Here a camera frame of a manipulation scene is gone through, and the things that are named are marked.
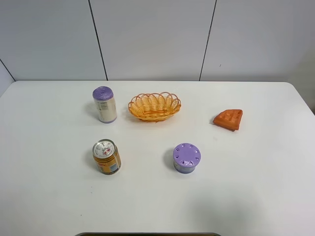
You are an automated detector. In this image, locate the orange woven plastic basket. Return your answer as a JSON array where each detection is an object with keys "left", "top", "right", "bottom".
[{"left": 128, "top": 92, "right": 182, "bottom": 122}]

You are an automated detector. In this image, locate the purple lidded round jar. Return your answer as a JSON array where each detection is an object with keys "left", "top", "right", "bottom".
[{"left": 173, "top": 143, "right": 201, "bottom": 174}]

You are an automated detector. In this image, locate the orange waffle slice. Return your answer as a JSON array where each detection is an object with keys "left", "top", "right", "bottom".
[{"left": 213, "top": 109, "right": 243, "bottom": 131}]

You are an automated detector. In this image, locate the orange drink can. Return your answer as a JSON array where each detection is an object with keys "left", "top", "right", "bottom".
[{"left": 92, "top": 139, "right": 122, "bottom": 175}]

